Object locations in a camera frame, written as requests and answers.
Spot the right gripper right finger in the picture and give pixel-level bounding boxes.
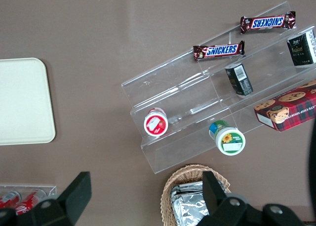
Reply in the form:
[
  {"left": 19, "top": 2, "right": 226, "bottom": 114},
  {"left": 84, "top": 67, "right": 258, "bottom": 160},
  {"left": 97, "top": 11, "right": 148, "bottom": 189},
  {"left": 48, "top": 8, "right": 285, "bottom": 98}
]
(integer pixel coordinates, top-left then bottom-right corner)
[{"left": 199, "top": 171, "right": 248, "bottom": 226}]

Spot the red lid yogurt cup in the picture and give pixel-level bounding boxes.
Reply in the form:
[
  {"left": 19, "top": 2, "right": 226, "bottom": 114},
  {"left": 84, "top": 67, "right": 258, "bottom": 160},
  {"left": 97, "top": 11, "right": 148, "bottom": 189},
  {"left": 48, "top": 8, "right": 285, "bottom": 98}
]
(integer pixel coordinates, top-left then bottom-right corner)
[{"left": 143, "top": 107, "right": 169, "bottom": 137}]

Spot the clear acrylic bottle rack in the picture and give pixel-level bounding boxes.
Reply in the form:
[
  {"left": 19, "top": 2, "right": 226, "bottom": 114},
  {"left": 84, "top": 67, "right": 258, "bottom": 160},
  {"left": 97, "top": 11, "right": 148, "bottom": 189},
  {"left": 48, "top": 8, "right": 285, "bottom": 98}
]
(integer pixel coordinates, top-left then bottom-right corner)
[{"left": 0, "top": 184, "right": 58, "bottom": 212}]

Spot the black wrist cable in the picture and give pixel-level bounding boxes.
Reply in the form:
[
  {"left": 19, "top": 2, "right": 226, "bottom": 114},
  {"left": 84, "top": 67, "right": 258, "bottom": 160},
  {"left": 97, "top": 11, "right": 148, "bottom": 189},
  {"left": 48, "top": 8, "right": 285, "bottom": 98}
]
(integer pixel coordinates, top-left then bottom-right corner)
[{"left": 307, "top": 121, "right": 316, "bottom": 206}]

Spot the clear acrylic step shelf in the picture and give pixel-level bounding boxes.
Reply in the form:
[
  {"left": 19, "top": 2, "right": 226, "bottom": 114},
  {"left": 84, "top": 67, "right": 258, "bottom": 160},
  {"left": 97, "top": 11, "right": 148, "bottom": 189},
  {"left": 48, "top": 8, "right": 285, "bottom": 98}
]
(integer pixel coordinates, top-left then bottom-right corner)
[{"left": 120, "top": 0, "right": 316, "bottom": 175}]

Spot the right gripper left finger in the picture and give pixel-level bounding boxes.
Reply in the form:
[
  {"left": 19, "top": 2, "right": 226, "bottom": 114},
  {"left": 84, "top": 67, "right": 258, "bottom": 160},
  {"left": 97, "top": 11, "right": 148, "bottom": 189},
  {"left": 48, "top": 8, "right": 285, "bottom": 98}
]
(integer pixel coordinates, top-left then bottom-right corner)
[{"left": 31, "top": 171, "right": 92, "bottom": 226}]

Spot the green lid yogurt cup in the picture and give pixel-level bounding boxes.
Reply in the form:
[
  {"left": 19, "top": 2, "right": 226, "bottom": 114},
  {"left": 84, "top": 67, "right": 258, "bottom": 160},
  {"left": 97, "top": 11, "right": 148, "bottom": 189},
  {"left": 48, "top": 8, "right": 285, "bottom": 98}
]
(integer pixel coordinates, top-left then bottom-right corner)
[{"left": 208, "top": 120, "right": 246, "bottom": 156}]

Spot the cream plastic tray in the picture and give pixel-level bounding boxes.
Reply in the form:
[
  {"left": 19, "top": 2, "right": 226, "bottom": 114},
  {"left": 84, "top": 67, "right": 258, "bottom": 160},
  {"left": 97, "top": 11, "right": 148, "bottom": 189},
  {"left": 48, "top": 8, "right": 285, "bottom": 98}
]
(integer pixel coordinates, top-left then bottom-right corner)
[{"left": 0, "top": 57, "right": 56, "bottom": 146}]

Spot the silver foil pack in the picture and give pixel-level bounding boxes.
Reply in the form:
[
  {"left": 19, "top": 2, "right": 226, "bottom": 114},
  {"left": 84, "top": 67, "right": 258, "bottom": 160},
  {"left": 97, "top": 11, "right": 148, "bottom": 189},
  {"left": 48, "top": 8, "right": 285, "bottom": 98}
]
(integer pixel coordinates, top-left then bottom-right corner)
[
  {"left": 172, "top": 191, "right": 210, "bottom": 226},
  {"left": 169, "top": 181, "right": 206, "bottom": 212}
]

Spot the red tartan cookie box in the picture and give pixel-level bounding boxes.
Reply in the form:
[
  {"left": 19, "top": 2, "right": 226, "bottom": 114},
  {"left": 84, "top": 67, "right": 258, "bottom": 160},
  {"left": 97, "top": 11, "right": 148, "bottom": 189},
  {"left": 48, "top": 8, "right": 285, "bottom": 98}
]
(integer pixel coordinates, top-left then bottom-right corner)
[{"left": 253, "top": 79, "right": 316, "bottom": 133}]

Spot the red cola bottle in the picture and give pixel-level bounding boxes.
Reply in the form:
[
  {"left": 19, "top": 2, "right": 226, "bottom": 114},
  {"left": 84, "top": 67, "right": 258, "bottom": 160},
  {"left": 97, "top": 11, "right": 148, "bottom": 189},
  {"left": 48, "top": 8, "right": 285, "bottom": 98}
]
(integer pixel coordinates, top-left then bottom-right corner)
[
  {"left": 15, "top": 189, "right": 48, "bottom": 216},
  {"left": 0, "top": 190, "right": 22, "bottom": 210}
]

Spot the small black carton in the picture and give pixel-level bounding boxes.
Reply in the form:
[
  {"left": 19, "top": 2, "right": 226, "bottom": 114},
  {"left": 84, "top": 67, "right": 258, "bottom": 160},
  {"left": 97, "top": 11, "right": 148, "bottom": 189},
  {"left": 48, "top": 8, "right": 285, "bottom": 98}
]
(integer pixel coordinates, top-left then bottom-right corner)
[
  {"left": 225, "top": 63, "right": 254, "bottom": 96},
  {"left": 286, "top": 29, "right": 316, "bottom": 67}
]

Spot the oval light wicker basket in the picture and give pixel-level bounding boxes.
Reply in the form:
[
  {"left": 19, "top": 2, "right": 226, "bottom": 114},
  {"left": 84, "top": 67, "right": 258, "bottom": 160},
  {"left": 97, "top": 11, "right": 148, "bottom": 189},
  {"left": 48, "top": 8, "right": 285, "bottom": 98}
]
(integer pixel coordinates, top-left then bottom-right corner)
[{"left": 160, "top": 164, "right": 232, "bottom": 226}]

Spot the brown Snickers bar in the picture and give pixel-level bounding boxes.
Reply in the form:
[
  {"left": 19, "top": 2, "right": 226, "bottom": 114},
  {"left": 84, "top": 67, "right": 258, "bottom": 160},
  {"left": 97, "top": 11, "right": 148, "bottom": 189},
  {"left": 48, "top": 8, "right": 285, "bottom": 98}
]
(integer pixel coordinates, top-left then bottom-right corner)
[
  {"left": 193, "top": 40, "right": 246, "bottom": 62},
  {"left": 240, "top": 10, "right": 297, "bottom": 35}
]

